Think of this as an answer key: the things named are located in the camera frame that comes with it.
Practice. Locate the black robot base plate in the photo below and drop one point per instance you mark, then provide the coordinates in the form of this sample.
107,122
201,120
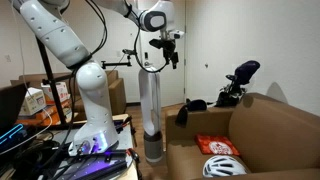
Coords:
104,166

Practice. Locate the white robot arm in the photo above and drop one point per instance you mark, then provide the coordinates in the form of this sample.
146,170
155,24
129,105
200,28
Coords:
43,17

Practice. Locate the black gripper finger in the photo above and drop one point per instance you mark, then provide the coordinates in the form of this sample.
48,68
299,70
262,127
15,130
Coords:
166,55
175,60

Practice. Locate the black cloth on armrest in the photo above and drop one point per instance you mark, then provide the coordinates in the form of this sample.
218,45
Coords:
190,106

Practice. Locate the black laptop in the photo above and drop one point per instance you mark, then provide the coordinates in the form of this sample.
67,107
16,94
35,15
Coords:
11,100

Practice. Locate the white bladeless tower fan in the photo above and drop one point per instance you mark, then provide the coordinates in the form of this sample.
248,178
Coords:
150,99

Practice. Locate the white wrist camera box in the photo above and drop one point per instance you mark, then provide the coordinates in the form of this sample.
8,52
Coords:
176,34

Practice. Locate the orange flat boxes stack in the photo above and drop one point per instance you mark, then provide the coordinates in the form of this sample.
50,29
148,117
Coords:
46,116

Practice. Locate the white bicycle helmet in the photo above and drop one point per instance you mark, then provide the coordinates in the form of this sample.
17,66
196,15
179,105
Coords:
222,165

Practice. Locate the black tripod stand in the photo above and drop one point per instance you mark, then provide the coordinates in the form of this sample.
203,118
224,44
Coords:
52,80

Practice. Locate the white cardboard box left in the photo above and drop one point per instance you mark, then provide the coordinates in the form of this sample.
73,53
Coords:
33,102

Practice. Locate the black camera arm mount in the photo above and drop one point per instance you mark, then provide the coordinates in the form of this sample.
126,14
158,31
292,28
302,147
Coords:
126,53

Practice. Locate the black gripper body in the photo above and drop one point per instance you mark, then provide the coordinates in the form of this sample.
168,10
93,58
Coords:
168,46

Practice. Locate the red printed cushion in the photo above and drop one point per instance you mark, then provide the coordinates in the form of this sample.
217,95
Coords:
217,145

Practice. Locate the brown sofa chair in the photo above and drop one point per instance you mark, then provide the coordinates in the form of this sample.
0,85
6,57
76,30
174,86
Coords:
276,141

